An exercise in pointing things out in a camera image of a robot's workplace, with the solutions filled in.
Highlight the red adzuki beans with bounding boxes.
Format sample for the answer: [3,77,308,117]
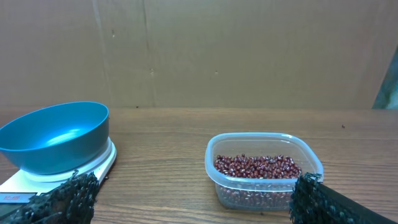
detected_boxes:
[213,154,303,179]

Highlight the blue plastic bowl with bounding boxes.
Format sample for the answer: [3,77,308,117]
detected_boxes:
[1,101,109,175]

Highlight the white digital kitchen scale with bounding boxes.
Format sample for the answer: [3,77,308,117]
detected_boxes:
[1,139,117,204]

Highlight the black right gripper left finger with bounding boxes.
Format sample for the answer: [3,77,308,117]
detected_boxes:
[1,170,100,224]

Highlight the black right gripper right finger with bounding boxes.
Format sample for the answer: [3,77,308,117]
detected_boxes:
[289,173,397,224]

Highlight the clear plastic food container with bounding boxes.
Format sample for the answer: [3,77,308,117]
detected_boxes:
[205,132,323,211]

